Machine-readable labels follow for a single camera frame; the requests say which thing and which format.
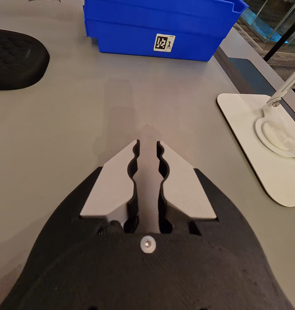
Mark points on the blue plastic bin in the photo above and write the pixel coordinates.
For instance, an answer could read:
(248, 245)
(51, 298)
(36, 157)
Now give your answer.
(137, 29)

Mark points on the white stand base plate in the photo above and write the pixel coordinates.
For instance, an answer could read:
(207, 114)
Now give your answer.
(239, 121)

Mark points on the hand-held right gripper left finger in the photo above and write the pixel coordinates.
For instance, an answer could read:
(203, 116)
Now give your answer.
(108, 189)

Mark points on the black mesh pad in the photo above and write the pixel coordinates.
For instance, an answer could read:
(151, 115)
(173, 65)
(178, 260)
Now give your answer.
(14, 60)

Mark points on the glass railing panel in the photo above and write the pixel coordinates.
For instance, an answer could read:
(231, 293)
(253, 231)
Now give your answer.
(266, 21)

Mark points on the black pole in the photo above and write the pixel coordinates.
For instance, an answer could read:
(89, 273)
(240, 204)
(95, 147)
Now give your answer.
(276, 41)

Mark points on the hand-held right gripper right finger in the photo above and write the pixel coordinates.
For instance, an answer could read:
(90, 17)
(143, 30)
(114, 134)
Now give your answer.
(186, 193)

